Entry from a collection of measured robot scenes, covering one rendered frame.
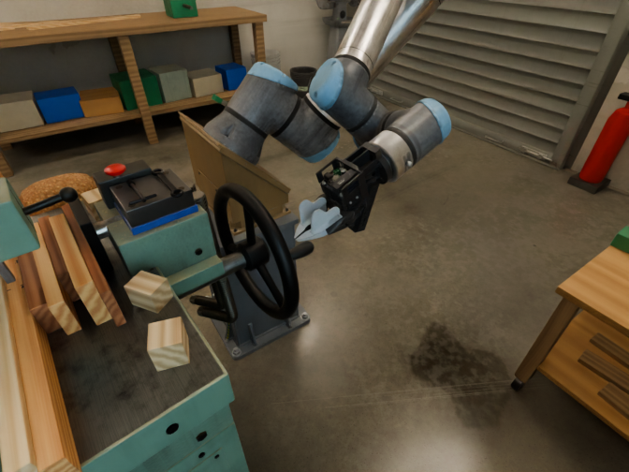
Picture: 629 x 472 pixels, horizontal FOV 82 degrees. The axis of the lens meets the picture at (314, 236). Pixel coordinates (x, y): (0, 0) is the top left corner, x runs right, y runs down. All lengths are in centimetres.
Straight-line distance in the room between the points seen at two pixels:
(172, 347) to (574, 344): 142
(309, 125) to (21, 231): 84
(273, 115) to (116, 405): 88
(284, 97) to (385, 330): 102
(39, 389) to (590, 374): 148
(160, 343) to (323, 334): 119
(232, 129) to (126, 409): 83
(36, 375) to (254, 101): 86
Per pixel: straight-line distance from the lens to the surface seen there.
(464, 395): 155
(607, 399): 152
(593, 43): 309
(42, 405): 46
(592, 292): 129
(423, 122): 73
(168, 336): 45
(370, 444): 139
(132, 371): 49
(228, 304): 81
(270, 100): 113
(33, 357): 51
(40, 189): 84
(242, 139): 111
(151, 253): 59
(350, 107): 77
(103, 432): 47
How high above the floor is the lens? 128
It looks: 39 degrees down
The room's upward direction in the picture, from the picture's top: straight up
